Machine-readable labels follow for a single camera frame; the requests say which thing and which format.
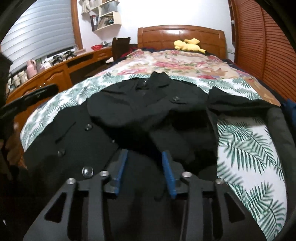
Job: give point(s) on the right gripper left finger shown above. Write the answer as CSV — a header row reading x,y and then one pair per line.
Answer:
x,y
78,210

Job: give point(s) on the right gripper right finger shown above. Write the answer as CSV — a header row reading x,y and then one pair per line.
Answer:
x,y
212,211

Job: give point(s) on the black button coat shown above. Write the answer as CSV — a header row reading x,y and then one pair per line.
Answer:
x,y
86,127

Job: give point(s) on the palm leaf white bedsheet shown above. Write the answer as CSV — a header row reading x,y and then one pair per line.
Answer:
x,y
247,157

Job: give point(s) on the pink ceramic vase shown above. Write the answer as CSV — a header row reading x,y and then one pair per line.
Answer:
x,y
31,68

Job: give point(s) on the wooden desk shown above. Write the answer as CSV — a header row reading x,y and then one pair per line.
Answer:
x,y
67,73

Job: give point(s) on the grey window blind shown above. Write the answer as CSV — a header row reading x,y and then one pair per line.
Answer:
x,y
44,28

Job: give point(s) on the folded grey garment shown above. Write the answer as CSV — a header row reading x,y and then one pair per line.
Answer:
x,y
284,144

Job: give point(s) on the red basket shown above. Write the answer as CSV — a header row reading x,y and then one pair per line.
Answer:
x,y
97,47

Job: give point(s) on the dark wooden chair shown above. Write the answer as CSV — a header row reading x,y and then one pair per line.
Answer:
x,y
120,46

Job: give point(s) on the folded navy garment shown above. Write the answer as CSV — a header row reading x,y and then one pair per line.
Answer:
x,y
291,108

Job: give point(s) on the floral pink quilt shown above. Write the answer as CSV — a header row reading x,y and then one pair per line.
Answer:
x,y
202,70

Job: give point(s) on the wooden louvered wardrobe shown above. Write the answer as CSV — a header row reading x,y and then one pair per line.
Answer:
x,y
261,47

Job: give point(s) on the wooden bed headboard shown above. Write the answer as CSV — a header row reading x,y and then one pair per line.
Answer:
x,y
164,36

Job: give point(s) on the yellow plush toy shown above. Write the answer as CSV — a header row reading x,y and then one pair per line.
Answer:
x,y
189,45

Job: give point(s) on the white wall shelf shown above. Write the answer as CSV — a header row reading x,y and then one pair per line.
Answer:
x,y
102,14

